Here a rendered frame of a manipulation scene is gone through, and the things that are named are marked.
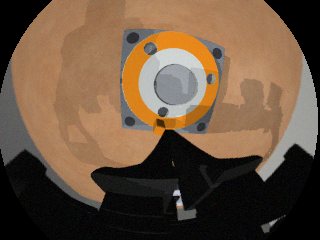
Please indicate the orange round plate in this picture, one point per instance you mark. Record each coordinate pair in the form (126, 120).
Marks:
(140, 71)

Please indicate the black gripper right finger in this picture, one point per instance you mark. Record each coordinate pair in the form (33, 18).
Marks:
(200, 173)

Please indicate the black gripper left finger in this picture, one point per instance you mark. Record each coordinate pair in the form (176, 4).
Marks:
(155, 177)

